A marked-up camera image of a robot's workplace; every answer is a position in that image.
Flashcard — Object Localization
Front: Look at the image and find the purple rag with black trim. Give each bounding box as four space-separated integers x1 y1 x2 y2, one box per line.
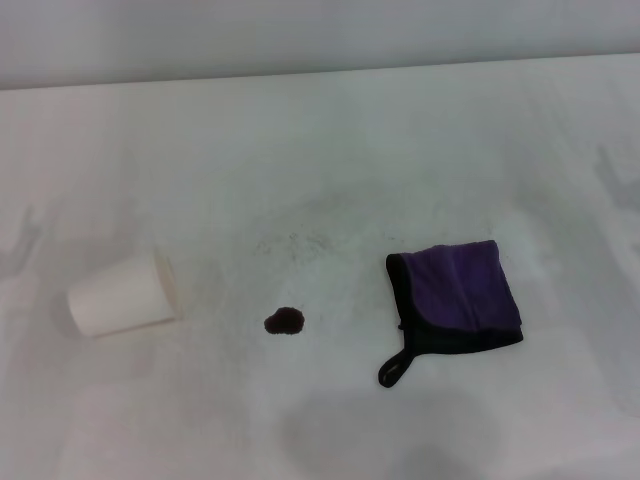
376 239 526 389

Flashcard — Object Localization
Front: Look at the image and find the white paper cup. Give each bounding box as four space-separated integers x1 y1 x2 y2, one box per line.
66 248 185 339

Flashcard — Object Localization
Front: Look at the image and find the black liquid stain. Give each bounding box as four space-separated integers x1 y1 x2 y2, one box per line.
263 306 306 336

